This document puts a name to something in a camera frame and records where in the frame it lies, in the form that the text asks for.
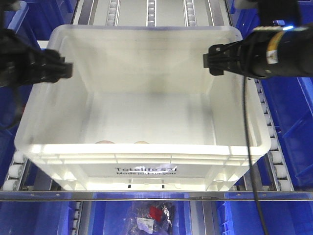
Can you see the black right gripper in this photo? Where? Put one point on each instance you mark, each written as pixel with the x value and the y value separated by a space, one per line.
pixel 246 57

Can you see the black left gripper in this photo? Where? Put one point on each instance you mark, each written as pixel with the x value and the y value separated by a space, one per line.
pixel 21 64

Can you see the white plastic tote box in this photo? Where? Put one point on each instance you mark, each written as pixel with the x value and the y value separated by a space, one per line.
pixel 142 84

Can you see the yellow plush toy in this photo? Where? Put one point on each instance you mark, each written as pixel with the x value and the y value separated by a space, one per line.
pixel 141 142

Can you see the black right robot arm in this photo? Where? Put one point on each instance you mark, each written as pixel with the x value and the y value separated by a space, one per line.
pixel 281 45

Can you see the roller track back right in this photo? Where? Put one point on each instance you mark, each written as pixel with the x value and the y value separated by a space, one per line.
pixel 189 13

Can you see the blue bin left side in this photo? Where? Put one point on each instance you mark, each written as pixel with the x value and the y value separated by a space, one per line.
pixel 18 21

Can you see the blue bin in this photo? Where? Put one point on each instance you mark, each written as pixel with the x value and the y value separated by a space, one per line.
pixel 290 102
pixel 18 21
pixel 284 214
pixel 36 218

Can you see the roller track back left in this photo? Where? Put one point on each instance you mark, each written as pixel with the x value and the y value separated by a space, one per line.
pixel 113 13

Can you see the roller track back middle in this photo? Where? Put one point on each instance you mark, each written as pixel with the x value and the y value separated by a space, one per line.
pixel 151 13

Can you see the blue bin right side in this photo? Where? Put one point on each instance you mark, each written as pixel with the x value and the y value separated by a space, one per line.
pixel 290 102

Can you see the white roller track right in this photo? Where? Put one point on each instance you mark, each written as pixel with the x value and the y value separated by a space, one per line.
pixel 274 159

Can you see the white roller track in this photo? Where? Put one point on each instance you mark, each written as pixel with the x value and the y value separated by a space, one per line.
pixel 75 210
pixel 274 159
pixel 16 173

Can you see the white roller track left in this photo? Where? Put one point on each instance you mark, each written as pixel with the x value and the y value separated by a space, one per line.
pixel 16 173

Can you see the lower white roller track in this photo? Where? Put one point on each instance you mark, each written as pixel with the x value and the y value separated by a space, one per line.
pixel 75 210

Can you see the blue bin lower shelf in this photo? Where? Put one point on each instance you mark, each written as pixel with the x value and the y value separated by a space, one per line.
pixel 111 217

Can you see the blue bin lower left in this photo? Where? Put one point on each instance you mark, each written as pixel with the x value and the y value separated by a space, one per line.
pixel 36 218

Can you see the blue bin lower right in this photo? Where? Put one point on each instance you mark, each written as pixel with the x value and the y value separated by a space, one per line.
pixel 284 214

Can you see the clear bag with red part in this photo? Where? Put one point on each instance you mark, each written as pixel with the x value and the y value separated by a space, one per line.
pixel 151 218

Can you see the steel shelf front rail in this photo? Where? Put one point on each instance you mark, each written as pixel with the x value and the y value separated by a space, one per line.
pixel 38 196

